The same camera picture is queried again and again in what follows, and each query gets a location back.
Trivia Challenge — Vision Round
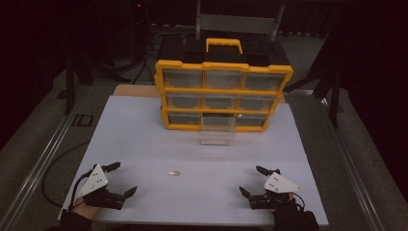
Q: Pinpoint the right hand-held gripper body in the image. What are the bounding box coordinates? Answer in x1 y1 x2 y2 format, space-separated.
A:
247 171 303 212

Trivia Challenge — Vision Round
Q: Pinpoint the brown board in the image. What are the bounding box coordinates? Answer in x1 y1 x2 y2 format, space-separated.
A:
113 84 162 98

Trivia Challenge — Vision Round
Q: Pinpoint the hand-held gripper cable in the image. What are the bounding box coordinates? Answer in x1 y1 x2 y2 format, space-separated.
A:
291 192 306 213
68 165 98 209

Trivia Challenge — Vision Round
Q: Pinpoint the black floor cable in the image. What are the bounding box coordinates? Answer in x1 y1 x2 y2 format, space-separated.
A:
40 140 92 208

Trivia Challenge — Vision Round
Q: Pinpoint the grid of clear organizer drawers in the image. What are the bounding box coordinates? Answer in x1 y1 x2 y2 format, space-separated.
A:
162 68 287 127

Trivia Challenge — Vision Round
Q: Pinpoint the bundle of dark cables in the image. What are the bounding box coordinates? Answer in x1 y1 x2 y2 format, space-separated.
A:
126 23 196 86

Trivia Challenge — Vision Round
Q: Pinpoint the single clear plastic drawer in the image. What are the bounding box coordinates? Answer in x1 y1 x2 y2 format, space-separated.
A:
200 115 238 146

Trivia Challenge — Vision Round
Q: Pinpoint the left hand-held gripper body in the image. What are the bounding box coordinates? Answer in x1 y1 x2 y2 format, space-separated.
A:
76 164 127 211

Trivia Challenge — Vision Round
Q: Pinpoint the person's right hand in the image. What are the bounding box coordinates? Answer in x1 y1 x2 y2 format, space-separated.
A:
270 192 304 219

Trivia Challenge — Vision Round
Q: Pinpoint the right hand-held gripper cable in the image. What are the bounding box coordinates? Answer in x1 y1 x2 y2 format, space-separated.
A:
291 192 306 213

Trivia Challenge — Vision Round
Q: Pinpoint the black rectangular floor bracket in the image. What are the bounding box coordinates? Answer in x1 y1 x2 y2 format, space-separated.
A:
70 114 95 128

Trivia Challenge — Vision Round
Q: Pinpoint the metal floor rail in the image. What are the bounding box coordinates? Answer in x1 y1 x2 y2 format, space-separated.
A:
283 89 388 231
0 85 92 231

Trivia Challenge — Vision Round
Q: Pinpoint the grey metal chair frame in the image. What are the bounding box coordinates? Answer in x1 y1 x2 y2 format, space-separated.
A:
194 0 286 42

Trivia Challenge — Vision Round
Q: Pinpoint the yellow black organizer cabinet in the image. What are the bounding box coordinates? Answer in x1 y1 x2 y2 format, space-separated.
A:
154 36 294 133

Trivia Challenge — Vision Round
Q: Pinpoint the black metal stand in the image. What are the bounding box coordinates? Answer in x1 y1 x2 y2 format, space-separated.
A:
64 47 129 116
283 28 343 129

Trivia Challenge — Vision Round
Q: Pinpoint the left hand-held gripper cable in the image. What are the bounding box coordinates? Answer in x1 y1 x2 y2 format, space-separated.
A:
68 165 98 209

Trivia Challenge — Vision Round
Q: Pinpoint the person's left hand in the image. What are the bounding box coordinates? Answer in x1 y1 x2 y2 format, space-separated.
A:
70 195 103 221

